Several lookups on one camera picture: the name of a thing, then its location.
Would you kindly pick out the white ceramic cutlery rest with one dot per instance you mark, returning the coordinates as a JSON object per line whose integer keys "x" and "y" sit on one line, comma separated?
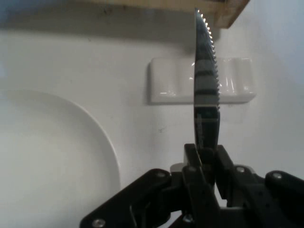
{"x": 171, "y": 80}

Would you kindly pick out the serrated steel table knife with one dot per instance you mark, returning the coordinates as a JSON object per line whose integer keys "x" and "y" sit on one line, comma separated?
{"x": 204, "y": 95}

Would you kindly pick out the white round ceramic plate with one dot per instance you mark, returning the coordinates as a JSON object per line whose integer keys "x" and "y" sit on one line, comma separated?
{"x": 47, "y": 154}

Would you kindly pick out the wooden tray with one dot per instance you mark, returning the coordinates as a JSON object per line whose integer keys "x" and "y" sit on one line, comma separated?
{"x": 230, "y": 14}

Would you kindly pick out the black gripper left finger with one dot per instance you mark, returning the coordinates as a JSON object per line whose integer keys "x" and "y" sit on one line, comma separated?
{"x": 190, "y": 178}

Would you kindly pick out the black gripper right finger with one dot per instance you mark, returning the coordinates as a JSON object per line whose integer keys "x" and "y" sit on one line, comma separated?
{"x": 261, "y": 202}

